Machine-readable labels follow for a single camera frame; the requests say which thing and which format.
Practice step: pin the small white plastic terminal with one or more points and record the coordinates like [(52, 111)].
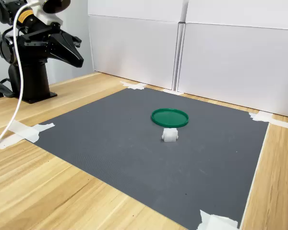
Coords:
[(169, 136)]

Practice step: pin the round green lid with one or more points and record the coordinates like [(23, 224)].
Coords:
[(170, 118)]

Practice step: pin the white partition panel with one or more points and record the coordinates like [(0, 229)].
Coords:
[(134, 8), (237, 64), (242, 12), (134, 50)]

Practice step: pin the white upper partition panel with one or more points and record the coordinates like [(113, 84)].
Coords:
[(134, 8), (242, 12)]

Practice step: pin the white tape piece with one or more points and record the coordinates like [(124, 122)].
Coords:
[(172, 92), (216, 221), (266, 118), (24, 130), (134, 85), (4, 142)]

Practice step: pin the dark grey mat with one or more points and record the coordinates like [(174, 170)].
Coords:
[(110, 143)]

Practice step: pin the white camera box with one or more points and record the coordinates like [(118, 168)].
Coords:
[(46, 16)]

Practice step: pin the white partition joining post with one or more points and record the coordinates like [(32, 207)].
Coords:
[(178, 57)]

